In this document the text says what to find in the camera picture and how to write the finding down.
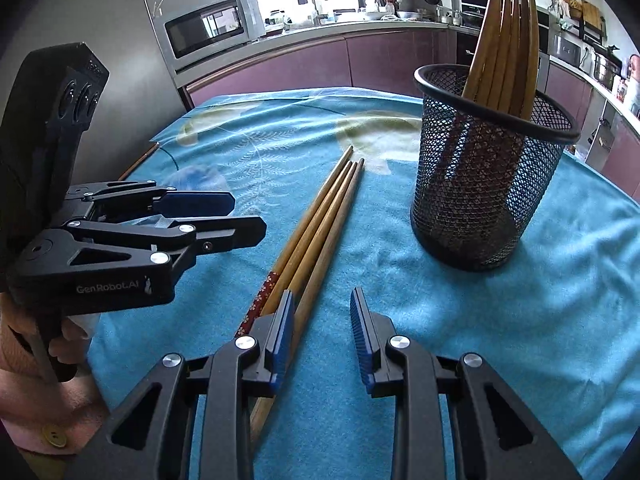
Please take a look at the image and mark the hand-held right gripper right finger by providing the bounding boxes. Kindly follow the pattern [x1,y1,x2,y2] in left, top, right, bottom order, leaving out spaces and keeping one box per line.
[350,287,583,480]

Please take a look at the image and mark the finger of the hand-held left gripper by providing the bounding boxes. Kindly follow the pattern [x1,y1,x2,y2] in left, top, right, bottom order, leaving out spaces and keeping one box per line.
[52,215,267,270]
[65,180,236,221]

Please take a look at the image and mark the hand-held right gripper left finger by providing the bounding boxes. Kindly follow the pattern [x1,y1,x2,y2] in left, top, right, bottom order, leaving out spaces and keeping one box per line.
[65,290,296,480]

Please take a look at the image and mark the patterned-end wooden chopstick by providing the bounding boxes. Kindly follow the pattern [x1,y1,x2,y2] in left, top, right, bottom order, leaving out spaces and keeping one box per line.
[282,159,362,297]
[249,157,366,443]
[257,159,357,313]
[234,145,355,338]

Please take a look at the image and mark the black mesh utensil holder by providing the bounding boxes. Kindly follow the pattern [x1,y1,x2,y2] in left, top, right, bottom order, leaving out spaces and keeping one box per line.
[411,64,581,272]

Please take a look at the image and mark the bunch of wooden chopsticks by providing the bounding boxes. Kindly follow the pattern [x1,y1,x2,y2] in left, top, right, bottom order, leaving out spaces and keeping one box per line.
[447,0,542,221]

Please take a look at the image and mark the person's left forearm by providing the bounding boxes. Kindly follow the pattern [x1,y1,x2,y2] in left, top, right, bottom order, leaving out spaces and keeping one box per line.
[0,295,111,456]

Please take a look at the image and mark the person's left hand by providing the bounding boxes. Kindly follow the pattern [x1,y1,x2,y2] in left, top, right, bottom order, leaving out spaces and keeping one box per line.
[47,311,99,377]

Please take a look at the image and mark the blue floral tablecloth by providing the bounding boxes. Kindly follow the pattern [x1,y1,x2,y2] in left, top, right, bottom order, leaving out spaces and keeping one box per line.
[87,87,640,480]

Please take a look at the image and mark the grey refrigerator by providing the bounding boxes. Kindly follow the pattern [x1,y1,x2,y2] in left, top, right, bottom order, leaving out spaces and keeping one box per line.
[15,0,211,126]

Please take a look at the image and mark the pink base cabinets under window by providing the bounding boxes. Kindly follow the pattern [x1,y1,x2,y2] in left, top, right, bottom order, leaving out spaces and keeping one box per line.
[185,27,458,108]

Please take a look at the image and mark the white microwave oven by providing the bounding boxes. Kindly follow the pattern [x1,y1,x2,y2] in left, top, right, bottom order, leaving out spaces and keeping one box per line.
[152,0,266,88]

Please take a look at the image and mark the black built-in oven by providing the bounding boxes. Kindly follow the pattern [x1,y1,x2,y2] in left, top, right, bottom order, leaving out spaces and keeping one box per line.
[456,30,476,66]

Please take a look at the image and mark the pink base cabinets under clutter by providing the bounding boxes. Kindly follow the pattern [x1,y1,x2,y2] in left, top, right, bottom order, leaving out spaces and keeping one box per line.
[545,60,640,181]

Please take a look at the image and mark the stainless steel stockpot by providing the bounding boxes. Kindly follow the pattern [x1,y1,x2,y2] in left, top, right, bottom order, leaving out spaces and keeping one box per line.
[594,55,621,88]

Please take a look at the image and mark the black wall rack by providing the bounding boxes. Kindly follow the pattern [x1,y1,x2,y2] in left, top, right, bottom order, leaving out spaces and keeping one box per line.
[550,0,608,43]

